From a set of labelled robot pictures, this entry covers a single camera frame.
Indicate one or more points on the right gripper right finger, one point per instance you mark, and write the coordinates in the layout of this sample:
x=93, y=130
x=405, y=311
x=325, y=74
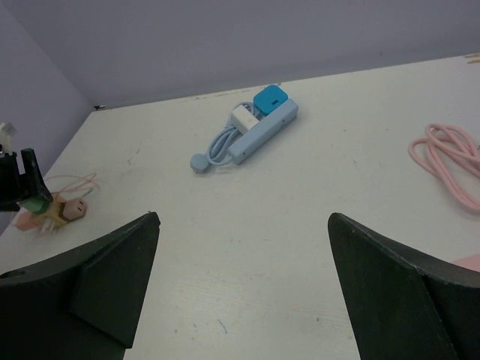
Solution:
x=403, y=303

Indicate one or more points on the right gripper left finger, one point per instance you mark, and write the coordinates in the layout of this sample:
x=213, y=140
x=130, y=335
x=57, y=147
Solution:
x=84, y=303

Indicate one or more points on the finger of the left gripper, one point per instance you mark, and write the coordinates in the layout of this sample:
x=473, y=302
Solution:
x=16, y=186

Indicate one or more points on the green plug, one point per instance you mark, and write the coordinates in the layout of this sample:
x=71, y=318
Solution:
x=35, y=206

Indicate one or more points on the beige cube socket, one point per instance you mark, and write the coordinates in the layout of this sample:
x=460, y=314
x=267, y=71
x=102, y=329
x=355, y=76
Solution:
x=53, y=218

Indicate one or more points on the pink charger plug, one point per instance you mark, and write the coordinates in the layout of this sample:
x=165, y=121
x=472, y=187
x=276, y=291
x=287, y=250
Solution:
x=26, y=221

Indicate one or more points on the brown plug adapter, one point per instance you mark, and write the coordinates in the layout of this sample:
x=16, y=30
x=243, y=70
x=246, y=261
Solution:
x=74, y=209

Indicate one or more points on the white charger plug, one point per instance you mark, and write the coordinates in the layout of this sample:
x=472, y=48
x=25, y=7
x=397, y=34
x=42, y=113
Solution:
x=243, y=119

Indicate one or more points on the light blue power strip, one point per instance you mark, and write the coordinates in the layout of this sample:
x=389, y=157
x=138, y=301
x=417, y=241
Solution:
x=232, y=146

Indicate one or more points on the blue square charger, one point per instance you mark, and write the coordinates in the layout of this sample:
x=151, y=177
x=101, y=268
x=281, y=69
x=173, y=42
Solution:
x=269, y=99

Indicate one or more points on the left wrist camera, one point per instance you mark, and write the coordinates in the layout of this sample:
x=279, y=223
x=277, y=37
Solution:
x=7, y=131

